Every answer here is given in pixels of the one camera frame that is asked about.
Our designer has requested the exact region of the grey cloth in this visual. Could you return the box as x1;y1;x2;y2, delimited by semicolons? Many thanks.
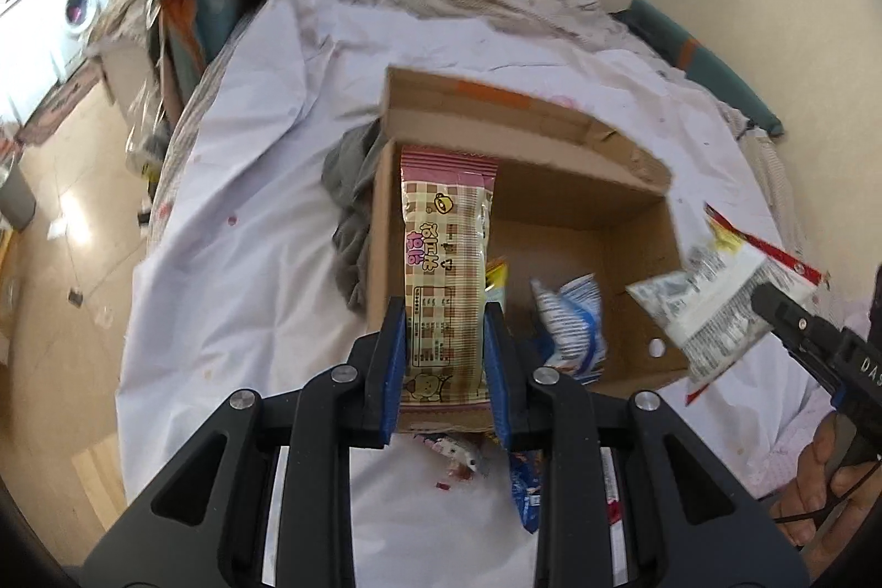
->
321;120;383;314

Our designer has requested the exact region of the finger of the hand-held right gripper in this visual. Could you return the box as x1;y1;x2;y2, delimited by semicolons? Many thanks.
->
786;340;847;411
750;283;838;349

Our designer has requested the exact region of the patterned rug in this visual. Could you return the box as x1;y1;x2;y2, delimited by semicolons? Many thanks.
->
17;61;104;144

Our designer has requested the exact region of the cream knitted blanket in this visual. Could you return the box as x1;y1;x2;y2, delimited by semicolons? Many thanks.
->
717;99;807;258

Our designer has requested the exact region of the clear plastic bag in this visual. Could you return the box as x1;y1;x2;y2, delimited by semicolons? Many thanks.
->
124;78;173;176

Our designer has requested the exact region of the cardboard box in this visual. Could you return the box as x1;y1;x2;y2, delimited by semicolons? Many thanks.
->
362;66;693;434

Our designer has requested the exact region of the white washing machine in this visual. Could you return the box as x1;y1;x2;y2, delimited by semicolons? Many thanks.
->
41;0;115;79

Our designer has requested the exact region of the red white snack packet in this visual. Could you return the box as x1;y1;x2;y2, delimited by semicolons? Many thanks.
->
599;446;625;527

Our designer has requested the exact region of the blue white striped snack packet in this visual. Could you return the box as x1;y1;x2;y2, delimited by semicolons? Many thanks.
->
529;273;609;388

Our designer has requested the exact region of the black cable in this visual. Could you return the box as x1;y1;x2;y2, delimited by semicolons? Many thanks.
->
772;501;848;524

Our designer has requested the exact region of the teal pillow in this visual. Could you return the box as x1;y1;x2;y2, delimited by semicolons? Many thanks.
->
616;0;787;138

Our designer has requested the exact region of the white red-edged snack packet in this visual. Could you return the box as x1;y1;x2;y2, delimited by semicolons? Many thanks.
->
626;202;828;406

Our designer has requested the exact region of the wooden furniture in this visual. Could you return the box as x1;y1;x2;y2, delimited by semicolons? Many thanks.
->
0;226;21;365

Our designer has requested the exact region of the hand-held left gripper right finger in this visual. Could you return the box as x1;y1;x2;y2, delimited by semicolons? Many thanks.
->
484;300;810;588

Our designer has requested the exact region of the yellow snack packet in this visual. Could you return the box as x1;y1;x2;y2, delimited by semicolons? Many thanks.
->
484;257;509;314

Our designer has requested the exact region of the pink checkered snack packet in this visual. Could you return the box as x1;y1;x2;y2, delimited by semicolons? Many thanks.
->
398;143;501;430

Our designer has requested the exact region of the grey trash bin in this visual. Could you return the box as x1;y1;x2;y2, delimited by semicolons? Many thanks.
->
0;157;37;231

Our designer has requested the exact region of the person's right hand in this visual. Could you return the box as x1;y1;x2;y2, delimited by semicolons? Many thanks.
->
772;402;882;551

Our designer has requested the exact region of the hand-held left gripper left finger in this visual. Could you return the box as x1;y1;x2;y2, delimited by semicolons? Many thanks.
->
79;297;407;588

